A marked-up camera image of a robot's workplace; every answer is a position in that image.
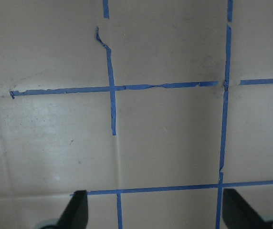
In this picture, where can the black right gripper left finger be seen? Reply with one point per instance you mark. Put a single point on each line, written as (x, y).
(75, 215)

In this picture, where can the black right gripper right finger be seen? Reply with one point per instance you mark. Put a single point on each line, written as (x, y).
(238, 214)

